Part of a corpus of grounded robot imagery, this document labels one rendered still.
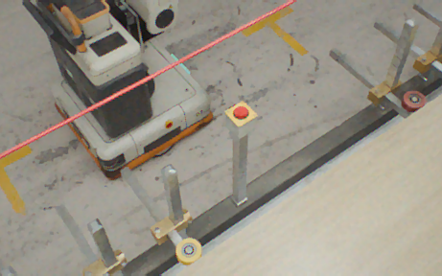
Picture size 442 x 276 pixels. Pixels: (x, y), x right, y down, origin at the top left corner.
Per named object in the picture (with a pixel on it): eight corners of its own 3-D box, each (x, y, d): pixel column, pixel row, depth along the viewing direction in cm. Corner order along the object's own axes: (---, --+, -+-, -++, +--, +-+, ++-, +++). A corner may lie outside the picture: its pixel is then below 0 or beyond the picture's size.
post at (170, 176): (174, 241, 198) (159, 167, 159) (181, 235, 199) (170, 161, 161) (179, 247, 196) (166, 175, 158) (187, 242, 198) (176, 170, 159)
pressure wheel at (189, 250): (176, 274, 179) (174, 260, 170) (180, 251, 183) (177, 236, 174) (201, 277, 178) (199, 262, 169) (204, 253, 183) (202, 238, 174)
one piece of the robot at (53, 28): (86, 68, 241) (54, 43, 221) (49, 23, 258) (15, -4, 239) (104, 50, 241) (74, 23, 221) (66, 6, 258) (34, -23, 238)
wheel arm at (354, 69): (328, 57, 234) (330, 49, 230) (334, 53, 235) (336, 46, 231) (407, 123, 212) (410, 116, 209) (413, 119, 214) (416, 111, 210)
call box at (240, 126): (224, 126, 170) (223, 111, 164) (243, 116, 172) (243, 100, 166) (238, 142, 166) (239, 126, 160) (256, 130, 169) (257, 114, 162)
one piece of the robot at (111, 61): (115, 158, 281) (78, 37, 214) (64, 92, 308) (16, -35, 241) (170, 126, 292) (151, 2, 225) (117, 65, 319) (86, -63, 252)
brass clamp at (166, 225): (150, 233, 186) (149, 226, 182) (183, 211, 191) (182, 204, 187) (160, 246, 183) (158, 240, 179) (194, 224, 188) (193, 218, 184)
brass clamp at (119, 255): (82, 275, 177) (79, 269, 173) (120, 251, 182) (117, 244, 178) (92, 290, 174) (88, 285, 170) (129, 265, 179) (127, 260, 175)
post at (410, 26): (375, 107, 231) (406, 19, 192) (382, 103, 232) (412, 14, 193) (382, 112, 229) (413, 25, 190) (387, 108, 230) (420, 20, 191)
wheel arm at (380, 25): (372, 28, 241) (374, 20, 237) (378, 25, 242) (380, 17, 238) (453, 89, 219) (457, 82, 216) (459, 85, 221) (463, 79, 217)
